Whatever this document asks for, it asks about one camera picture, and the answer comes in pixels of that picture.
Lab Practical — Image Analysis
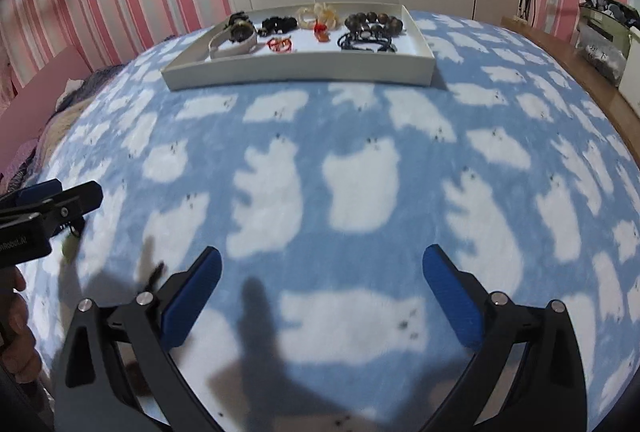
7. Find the pale yellow bracelet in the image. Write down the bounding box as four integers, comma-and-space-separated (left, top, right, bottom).
315, 3, 340, 26

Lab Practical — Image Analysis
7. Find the wooden desk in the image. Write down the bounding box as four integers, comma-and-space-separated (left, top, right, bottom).
500, 14, 640, 149

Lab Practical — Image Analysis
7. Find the clear bag of small parts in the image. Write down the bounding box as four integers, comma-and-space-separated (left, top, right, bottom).
575, 19, 632, 84

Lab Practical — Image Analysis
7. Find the dark wooden bead bracelet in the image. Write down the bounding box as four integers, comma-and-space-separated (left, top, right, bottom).
344, 11, 405, 38

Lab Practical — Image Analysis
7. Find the white translucent bracelet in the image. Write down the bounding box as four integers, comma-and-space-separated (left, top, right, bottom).
296, 6, 321, 31

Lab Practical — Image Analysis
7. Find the white shallow tray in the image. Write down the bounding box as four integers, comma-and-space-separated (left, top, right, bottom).
161, 2, 437, 92

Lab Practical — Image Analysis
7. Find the black scrunchie with charm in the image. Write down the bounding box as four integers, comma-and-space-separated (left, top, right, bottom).
256, 15, 297, 37

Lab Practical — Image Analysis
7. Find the black braided bracelet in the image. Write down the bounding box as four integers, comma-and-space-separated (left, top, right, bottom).
337, 31, 399, 54

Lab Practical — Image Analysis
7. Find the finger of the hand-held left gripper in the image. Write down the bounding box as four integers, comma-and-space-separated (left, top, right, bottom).
20, 181, 104, 233
0, 179, 63, 213

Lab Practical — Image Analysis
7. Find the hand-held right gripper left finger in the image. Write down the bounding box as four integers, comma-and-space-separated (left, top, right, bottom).
52, 246, 223, 432

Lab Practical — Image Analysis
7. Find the person's left hand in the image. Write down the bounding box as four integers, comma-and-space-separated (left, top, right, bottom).
0, 266, 44, 394

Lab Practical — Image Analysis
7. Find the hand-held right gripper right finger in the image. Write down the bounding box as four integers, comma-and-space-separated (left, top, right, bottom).
422, 244, 588, 432

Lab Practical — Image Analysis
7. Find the white box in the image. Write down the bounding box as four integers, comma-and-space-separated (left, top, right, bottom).
619, 27, 640, 89

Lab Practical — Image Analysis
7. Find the blue blanket with white bears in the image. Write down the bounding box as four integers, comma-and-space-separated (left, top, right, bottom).
20, 9, 640, 432

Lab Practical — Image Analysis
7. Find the green storage box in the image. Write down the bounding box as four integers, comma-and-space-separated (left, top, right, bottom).
580, 0, 640, 33

